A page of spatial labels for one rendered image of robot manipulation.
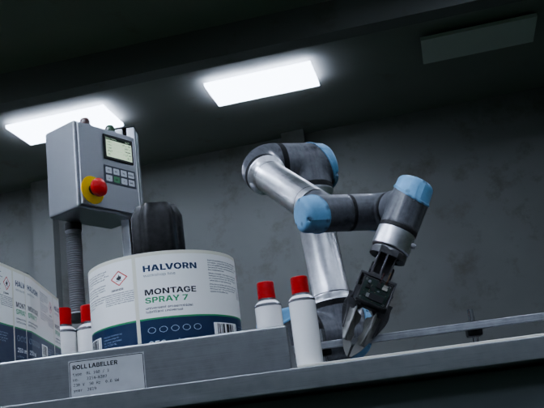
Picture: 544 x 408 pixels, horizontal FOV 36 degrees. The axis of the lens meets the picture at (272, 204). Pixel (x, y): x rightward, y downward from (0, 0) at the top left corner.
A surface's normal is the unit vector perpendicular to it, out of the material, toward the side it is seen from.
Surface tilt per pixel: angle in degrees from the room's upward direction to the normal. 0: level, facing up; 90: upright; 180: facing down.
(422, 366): 90
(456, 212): 90
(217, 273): 90
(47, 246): 90
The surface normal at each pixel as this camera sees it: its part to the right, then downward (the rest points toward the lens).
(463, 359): -0.06, -0.29
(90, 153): 0.78, -0.27
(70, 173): -0.62, -0.15
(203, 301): 0.57, -0.31
